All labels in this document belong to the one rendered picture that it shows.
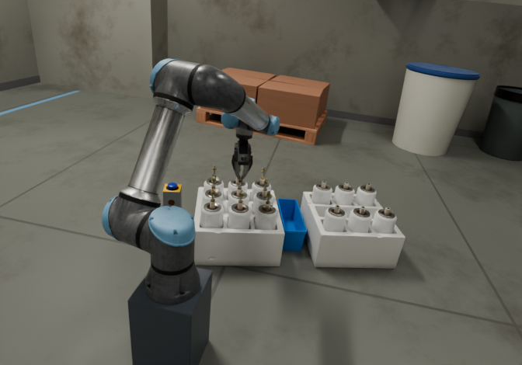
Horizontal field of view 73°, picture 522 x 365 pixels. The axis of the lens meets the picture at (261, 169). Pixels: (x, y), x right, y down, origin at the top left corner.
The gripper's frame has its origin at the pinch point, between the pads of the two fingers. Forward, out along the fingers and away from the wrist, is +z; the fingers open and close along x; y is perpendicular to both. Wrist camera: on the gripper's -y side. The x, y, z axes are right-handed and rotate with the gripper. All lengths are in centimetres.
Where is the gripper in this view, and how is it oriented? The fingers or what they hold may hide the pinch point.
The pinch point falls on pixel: (241, 177)
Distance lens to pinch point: 157.6
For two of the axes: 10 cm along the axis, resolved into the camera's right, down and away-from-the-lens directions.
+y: -0.9, -4.3, 9.0
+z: -1.0, 9.0, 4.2
